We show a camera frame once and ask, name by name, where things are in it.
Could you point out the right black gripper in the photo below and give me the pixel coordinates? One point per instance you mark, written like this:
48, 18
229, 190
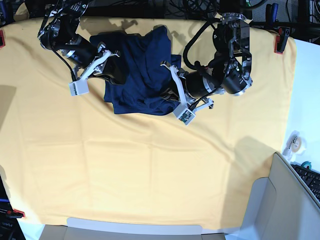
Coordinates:
98, 62

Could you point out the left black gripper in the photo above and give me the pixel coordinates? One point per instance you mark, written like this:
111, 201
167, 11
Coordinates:
187, 88

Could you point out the navy blue long-sleeve shirt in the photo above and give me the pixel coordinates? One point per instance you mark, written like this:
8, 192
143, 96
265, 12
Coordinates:
145, 78

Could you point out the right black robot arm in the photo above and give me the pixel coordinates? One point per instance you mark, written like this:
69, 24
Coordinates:
58, 30

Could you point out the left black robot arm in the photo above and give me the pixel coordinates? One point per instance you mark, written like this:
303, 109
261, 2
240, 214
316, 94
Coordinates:
228, 72

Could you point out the red clamp top right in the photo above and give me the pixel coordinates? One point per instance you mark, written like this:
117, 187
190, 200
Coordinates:
281, 40

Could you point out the red clamp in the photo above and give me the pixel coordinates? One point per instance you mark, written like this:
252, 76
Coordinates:
2, 39
281, 40
14, 214

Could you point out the yellow table cloth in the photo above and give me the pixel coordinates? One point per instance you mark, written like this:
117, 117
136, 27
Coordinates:
64, 156

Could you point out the red clamp top left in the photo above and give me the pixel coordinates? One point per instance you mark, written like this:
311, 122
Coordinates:
2, 39

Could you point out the clear tape dispenser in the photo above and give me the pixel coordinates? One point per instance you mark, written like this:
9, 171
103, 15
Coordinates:
295, 145

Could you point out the green tape roll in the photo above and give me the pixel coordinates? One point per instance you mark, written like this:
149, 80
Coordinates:
306, 165

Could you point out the cardboard box right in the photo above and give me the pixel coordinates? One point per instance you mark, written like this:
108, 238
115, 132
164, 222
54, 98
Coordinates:
281, 207

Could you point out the black keyboard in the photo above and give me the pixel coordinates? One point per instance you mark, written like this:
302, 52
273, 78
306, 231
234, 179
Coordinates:
310, 181

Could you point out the red clamp bottom left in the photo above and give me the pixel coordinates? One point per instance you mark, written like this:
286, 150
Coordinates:
14, 214

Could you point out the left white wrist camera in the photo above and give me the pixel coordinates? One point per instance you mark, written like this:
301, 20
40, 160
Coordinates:
184, 114

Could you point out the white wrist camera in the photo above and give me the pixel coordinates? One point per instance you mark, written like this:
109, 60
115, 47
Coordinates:
184, 114
79, 87

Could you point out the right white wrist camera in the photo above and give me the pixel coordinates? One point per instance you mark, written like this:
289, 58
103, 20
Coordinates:
79, 87

